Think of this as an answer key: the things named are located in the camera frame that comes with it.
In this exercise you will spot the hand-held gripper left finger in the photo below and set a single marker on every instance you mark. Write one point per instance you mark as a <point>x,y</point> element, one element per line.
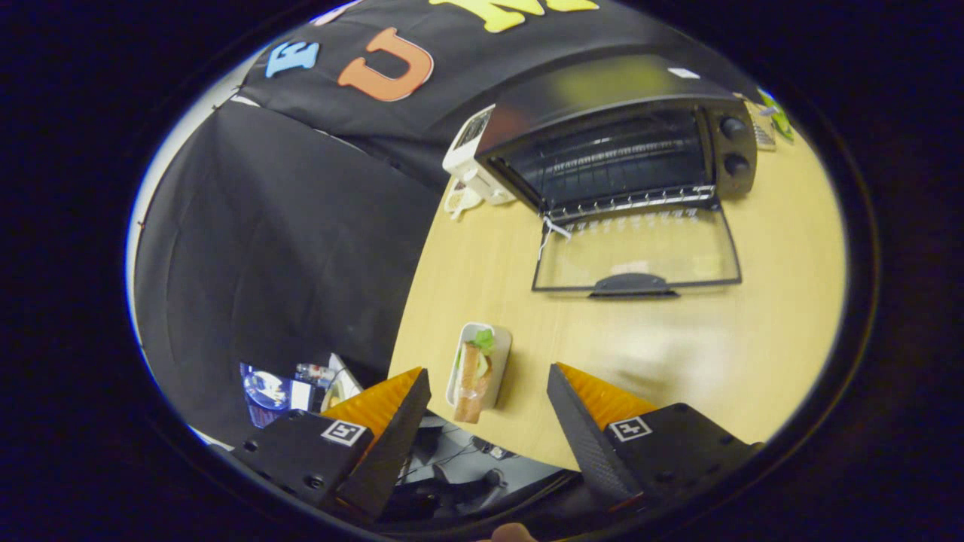
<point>392,444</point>

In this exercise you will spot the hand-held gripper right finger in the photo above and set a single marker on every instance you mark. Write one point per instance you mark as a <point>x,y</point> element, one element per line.
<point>584,444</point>

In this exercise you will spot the sandwich with lettuce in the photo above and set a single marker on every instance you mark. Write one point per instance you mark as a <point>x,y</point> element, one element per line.
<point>473,376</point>

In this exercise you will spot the black toaster oven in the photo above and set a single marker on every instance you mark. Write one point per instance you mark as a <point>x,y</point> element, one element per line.
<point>602,83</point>

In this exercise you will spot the white rectangular food tray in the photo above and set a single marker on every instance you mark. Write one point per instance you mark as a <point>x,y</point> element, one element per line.
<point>501,354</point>

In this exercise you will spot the white folded card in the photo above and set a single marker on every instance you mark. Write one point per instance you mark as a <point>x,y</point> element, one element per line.
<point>343,384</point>

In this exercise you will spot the small clear water bottle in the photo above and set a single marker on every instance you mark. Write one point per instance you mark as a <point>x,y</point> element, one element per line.
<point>315,372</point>

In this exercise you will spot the blue printed box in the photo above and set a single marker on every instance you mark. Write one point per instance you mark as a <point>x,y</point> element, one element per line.
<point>275,391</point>

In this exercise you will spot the clear bottle with green label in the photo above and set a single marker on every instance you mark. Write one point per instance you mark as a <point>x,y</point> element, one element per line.
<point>777,117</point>

